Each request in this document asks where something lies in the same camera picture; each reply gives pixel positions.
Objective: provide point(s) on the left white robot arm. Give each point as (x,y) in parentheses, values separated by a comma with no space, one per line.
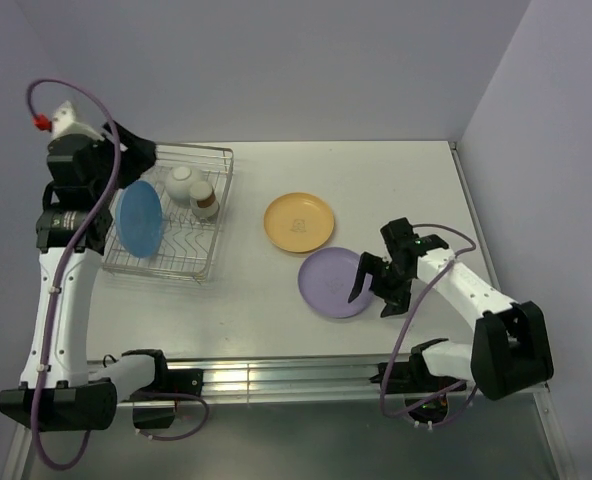
(56,391)

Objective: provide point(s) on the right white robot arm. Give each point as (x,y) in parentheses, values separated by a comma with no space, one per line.
(509,350)

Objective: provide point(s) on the purple plate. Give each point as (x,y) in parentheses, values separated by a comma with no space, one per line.
(325,281)

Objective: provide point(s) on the aluminium mounting rail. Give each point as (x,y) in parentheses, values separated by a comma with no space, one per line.
(286,380)

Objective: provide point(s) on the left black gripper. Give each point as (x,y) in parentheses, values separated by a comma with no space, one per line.
(138,157)

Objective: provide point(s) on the steel cup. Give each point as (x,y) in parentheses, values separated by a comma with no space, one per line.
(203,201)

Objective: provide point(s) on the metal wire dish rack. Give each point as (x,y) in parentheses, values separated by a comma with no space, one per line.
(188,245)

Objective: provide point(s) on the orange plate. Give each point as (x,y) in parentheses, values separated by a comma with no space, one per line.
(298,222)

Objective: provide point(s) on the blue plate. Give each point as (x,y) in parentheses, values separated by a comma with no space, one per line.
(139,220)

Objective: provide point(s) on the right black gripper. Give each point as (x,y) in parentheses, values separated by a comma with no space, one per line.
(397,300)

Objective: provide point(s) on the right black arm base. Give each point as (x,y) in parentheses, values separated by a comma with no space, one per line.
(408,379)

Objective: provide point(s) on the white ceramic bowl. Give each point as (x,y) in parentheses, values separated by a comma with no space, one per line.
(178,183)

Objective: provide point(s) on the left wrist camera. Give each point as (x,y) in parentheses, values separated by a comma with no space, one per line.
(64,121)

